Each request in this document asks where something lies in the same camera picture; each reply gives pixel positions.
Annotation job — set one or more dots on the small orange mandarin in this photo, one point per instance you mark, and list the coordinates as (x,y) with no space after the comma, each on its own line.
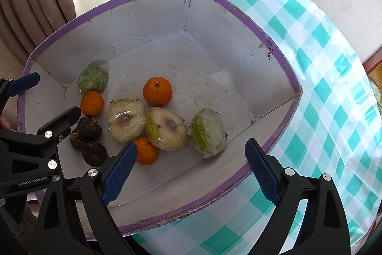
(92,103)
(147,155)
(157,91)

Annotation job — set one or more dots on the brown wooden frame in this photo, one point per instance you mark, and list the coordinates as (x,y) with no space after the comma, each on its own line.
(373,62)

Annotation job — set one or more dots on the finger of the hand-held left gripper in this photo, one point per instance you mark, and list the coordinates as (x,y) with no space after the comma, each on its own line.
(64,123)
(24,84)

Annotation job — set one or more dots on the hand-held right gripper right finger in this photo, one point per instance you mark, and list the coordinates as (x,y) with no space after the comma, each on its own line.
(261,171)

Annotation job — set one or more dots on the teal white checked tablecloth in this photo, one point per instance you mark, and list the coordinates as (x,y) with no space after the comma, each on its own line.
(298,34)

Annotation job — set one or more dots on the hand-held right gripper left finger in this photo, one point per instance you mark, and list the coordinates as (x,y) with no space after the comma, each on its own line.
(121,171)

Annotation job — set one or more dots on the yellow floral cloth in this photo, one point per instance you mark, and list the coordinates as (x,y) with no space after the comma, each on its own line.
(376,93)

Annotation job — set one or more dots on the dark water chestnut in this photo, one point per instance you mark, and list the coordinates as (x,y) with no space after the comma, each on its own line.
(94,155)
(77,139)
(89,126)

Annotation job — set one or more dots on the cut pear half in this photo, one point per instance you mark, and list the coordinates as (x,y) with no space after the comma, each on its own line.
(166,128)

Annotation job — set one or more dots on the half apple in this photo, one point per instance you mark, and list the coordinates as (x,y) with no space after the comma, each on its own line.
(125,120)

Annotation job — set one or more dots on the person's left hand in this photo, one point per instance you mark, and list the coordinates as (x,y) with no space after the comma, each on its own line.
(5,123)

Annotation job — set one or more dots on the white cardboard box purple rim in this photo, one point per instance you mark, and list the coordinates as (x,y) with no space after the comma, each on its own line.
(194,63)

